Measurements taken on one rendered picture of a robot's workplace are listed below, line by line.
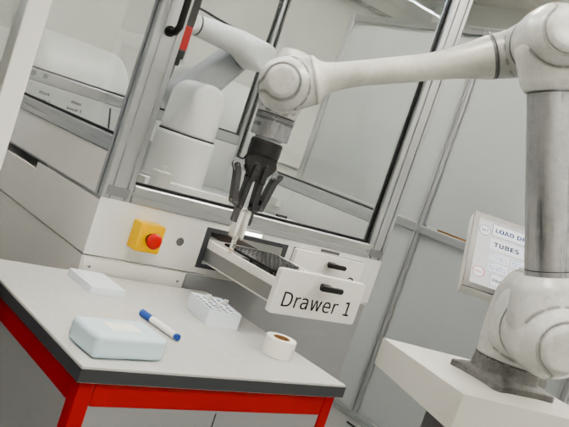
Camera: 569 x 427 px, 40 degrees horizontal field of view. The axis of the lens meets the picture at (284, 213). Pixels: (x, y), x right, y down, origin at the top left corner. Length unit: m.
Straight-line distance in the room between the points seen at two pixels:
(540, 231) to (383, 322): 2.39
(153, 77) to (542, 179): 0.92
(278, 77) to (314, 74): 0.08
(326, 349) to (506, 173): 1.52
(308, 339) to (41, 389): 1.16
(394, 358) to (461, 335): 1.81
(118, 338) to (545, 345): 0.81
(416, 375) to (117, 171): 0.85
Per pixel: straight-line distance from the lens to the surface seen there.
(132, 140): 1.91
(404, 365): 1.85
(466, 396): 1.65
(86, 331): 1.38
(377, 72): 1.67
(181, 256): 2.06
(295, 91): 1.55
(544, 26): 1.61
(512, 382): 1.85
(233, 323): 1.81
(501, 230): 2.73
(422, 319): 3.83
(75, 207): 2.01
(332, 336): 2.51
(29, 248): 2.22
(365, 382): 4.02
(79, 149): 2.07
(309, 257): 2.30
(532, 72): 1.65
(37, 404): 1.48
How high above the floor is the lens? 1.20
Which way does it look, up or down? 5 degrees down
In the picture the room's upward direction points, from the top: 19 degrees clockwise
